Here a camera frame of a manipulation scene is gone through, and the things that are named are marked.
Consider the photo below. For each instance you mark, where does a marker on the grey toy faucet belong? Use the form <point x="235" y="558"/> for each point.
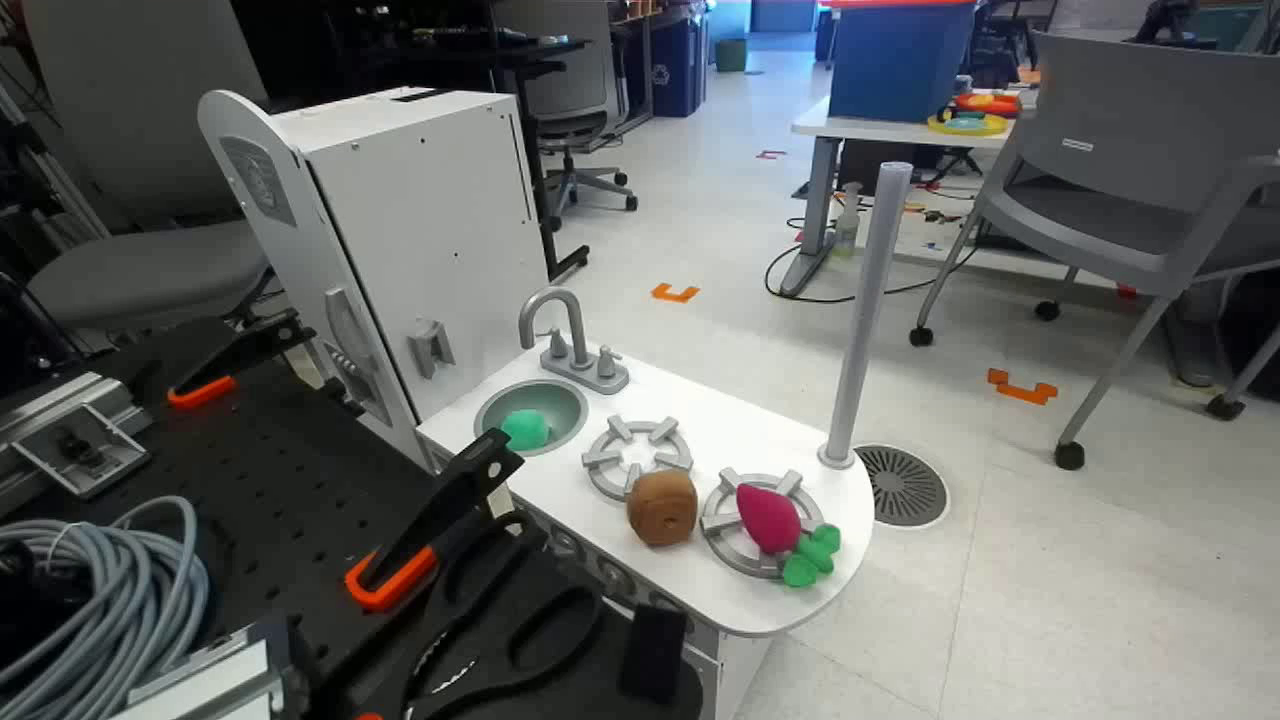
<point x="571" y="344"/>

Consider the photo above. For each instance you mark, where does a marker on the orange floor tape marker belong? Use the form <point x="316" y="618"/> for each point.
<point x="674" y="292"/>
<point x="1022" y="390"/>

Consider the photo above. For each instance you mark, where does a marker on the teal toy sink basin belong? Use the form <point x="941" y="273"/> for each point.
<point x="562" y="406"/>

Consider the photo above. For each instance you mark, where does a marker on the grey toy stove burner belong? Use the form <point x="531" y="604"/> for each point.
<point x="727" y="525"/>
<point x="637" y="455"/>

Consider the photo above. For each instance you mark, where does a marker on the green plush ball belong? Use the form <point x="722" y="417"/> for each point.
<point x="526" y="429"/>

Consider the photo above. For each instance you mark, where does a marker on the white toy kitchen counter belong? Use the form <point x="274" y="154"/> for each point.
<point x="746" y="455"/>

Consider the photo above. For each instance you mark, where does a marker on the brown plush kiwi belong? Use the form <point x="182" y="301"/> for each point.
<point x="662" y="511"/>

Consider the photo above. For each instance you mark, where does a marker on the pink plush radish toy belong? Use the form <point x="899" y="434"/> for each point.
<point x="773" y="521"/>

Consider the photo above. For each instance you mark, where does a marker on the grey vertical pole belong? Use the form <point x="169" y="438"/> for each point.
<point x="864" y="307"/>

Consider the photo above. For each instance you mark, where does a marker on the black orange clamp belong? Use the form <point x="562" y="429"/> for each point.
<point x="435" y="525"/>
<point x="235" y="358"/>

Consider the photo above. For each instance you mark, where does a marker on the black swivel chair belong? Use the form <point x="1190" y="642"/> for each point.
<point x="581" y="92"/>

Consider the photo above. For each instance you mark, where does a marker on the white toy fridge cabinet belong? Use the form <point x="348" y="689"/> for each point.
<point x="403" y="224"/>

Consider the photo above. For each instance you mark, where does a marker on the round floor drain grate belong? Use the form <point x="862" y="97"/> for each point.
<point x="901" y="486"/>

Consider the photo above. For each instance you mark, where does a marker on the blue recycling bin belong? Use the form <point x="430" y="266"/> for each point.
<point x="674" y="63"/>

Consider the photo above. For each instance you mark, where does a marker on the white grey table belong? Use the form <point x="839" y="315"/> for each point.
<point x="854" y="141"/>

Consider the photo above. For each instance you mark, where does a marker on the blue storage bin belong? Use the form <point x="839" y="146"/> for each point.
<point x="899" y="57"/>

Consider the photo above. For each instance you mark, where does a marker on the black perforated mounting board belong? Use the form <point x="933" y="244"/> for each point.
<point x="253" y="492"/>

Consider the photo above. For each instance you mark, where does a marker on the grey rolling chair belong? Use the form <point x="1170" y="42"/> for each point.
<point x="1135" y="161"/>

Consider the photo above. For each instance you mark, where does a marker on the grey office chair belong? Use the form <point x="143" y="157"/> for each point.
<point x="135" y="201"/>

